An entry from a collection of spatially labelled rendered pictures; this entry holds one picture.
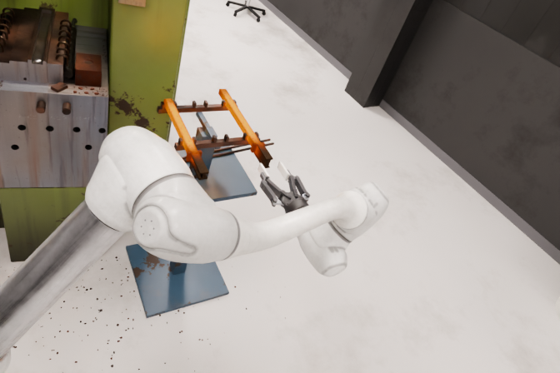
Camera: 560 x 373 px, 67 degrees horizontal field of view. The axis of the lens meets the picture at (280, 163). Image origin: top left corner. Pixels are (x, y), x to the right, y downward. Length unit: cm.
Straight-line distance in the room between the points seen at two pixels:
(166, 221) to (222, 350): 140
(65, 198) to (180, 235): 129
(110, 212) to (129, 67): 103
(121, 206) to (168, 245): 15
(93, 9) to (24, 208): 88
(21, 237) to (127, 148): 136
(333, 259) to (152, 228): 61
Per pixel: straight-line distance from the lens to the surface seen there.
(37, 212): 201
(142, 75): 181
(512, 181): 366
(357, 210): 111
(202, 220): 72
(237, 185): 170
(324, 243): 118
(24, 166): 184
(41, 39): 179
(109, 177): 82
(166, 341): 203
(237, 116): 160
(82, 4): 205
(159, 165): 78
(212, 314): 212
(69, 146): 176
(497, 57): 362
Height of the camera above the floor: 181
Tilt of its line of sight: 37 degrees down
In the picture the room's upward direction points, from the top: 20 degrees clockwise
